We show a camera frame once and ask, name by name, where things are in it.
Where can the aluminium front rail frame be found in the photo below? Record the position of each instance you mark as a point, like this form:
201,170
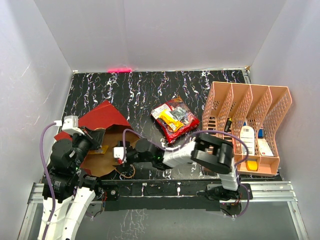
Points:
274,192

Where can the yellow snack packet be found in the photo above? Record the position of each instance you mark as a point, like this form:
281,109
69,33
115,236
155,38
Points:
100,151
170,120

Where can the peach plastic desk organizer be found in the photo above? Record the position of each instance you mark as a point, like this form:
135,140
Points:
253,113

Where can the grey foil snack packet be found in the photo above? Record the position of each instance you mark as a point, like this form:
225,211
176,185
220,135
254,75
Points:
179,113

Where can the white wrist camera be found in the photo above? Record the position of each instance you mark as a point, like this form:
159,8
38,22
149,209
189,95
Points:
69,125
119,153

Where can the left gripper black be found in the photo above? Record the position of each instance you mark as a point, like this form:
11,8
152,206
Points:
95,137

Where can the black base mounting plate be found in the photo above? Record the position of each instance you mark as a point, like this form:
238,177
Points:
159,194

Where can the white red card box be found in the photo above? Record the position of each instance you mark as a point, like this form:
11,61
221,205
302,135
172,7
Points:
264,148

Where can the blue small box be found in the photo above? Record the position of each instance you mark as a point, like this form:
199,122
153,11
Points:
261,133

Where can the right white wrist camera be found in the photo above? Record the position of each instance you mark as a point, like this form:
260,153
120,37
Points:
119,153

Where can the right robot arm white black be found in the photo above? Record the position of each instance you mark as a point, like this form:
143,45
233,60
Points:
211,152

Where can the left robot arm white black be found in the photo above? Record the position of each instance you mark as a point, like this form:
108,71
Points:
66,196

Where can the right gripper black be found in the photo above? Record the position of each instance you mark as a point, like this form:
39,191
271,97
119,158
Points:
127,144

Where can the pink tape strip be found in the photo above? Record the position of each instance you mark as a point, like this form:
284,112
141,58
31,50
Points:
119,70

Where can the yellow sticky note pad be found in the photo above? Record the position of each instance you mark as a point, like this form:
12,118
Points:
252,165

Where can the black yellow marker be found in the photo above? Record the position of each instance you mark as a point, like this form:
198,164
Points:
227,127

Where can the red cookie snack bag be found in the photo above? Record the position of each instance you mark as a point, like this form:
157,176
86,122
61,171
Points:
190,121

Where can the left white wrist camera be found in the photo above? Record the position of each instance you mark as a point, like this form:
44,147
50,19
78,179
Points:
69,125

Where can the white lotion bottle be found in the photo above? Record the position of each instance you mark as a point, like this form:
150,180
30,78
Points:
247,135

